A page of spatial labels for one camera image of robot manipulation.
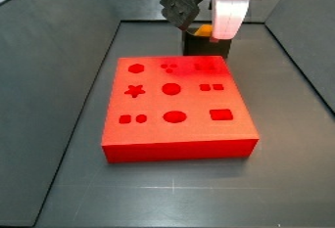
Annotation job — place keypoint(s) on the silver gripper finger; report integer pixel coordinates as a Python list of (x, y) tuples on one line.
[(215, 40)]

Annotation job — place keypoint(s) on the yellow square-circle object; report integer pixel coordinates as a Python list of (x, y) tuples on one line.
[(205, 30)]

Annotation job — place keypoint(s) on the red shape-sorter block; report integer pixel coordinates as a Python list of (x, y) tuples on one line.
[(175, 109)]

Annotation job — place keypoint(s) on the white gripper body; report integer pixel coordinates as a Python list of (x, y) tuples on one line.
[(229, 14)]

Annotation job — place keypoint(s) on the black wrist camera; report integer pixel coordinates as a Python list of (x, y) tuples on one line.
[(181, 12)]

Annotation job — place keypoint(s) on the black curved fixture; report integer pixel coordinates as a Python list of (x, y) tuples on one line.
[(199, 46)]

